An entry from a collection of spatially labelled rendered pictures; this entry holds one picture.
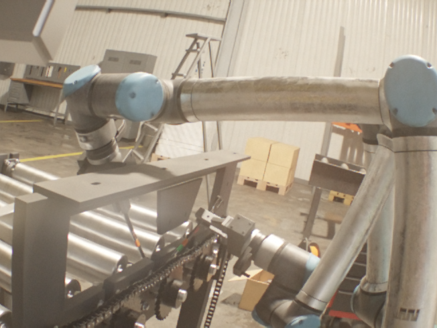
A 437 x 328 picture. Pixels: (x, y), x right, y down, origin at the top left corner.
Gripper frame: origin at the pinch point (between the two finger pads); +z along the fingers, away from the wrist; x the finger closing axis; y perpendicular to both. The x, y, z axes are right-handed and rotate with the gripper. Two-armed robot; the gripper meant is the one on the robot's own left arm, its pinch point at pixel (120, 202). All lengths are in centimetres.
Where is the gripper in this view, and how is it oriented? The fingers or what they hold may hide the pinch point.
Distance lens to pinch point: 128.3
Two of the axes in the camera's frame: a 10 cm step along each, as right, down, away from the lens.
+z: 2.1, 8.0, 5.6
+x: 9.2, 0.4, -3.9
